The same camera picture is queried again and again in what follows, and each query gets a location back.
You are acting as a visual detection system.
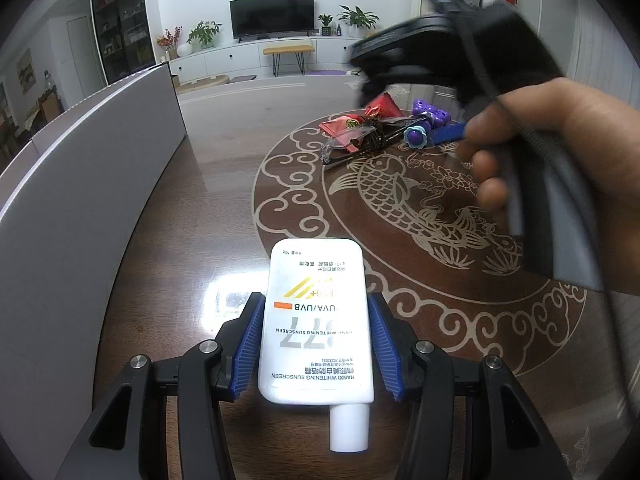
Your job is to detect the black-framed glasses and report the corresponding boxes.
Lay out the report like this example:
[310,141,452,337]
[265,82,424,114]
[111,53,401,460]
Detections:
[319,117,417,166]

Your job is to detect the vase with red flowers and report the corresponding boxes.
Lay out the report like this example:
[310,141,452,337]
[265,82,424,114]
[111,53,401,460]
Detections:
[155,24,194,59]

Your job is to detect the white television console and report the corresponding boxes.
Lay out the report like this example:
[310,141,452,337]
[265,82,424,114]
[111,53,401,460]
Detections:
[167,35,367,87]

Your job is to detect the wooden bench with black legs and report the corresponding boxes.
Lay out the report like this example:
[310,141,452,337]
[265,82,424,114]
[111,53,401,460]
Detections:
[262,43,315,77]

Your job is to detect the white sunscreen tube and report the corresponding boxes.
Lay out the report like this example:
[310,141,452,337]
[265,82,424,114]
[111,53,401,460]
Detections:
[257,238,375,452]

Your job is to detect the brown patterned desktop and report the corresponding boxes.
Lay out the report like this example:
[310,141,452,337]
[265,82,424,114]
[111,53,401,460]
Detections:
[90,72,640,480]

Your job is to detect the bushy green potted plant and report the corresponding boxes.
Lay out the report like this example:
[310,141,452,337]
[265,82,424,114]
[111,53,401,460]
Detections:
[187,19,223,51]

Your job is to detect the wide green potted plant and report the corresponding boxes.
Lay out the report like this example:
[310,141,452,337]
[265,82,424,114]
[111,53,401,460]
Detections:
[338,5,380,39]

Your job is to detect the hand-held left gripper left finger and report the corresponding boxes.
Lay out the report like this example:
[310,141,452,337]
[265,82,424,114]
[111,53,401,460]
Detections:
[55,292,266,480]

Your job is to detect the purple knobbly toy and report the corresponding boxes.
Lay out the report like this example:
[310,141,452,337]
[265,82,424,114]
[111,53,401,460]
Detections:
[412,99,453,127]

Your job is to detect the grey board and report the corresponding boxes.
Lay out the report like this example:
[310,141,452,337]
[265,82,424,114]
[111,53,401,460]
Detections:
[0,62,189,462]

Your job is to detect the red envelope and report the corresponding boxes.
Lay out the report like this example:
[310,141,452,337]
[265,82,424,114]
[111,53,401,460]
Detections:
[319,114,368,142]

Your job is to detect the purple flower toy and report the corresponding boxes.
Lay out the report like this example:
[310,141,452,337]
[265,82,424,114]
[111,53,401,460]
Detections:
[402,124,432,150]

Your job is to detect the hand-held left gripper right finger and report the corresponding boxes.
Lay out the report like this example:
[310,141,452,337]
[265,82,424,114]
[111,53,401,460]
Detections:
[369,292,574,480]

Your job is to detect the dark glass-door cabinet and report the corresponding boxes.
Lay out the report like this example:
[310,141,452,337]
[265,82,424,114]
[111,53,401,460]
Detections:
[89,0,159,87]

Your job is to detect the red candy packet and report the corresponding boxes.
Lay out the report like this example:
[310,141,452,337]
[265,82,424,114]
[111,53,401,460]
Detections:
[364,93,402,121]

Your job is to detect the framed wall picture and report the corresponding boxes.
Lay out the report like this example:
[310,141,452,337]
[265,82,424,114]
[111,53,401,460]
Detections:
[17,49,37,94]

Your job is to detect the black television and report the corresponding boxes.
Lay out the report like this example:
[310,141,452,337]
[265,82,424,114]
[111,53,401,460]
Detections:
[229,0,316,42]

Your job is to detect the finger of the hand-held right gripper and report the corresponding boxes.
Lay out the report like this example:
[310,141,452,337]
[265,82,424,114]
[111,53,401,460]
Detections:
[357,73,387,109]
[429,124,469,145]

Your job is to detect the person's right hand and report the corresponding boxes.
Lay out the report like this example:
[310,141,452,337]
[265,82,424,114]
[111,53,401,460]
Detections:
[456,78,640,297]

